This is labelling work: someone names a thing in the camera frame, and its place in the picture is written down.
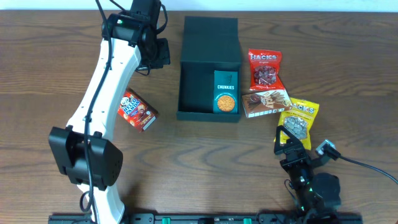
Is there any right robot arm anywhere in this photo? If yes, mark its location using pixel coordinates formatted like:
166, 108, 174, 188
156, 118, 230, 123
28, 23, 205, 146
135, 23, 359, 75
274, 125, 342, 223

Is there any yellow Hacks candy bag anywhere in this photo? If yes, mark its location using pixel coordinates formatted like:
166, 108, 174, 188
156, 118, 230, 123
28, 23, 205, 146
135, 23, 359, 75
278, 98, 320, 150

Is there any red Hacks candy bag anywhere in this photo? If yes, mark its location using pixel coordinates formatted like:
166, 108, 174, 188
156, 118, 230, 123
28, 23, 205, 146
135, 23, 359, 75
248, 49, 285, 91

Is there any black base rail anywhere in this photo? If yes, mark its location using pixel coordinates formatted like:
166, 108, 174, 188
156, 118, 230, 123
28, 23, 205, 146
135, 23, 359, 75
48, 213, 363, 224

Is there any teal Chunkies cookie box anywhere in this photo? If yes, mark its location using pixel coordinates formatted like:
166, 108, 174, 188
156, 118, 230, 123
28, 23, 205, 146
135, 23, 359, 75
213, 70, 238, 114

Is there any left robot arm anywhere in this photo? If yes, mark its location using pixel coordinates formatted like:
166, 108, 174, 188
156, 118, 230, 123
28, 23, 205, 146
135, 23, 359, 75
49, 0, 170, 223

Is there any brown Pocky box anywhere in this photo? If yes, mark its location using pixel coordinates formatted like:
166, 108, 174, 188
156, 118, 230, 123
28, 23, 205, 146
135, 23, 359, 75
242, 90, 292, 118

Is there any red Hello Panda box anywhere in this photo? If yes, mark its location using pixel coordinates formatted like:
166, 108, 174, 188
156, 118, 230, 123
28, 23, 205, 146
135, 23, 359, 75
118, 87, 159, 132

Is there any dark green open box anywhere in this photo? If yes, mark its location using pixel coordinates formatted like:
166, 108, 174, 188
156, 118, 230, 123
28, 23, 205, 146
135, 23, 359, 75
177, 16, 242, 123

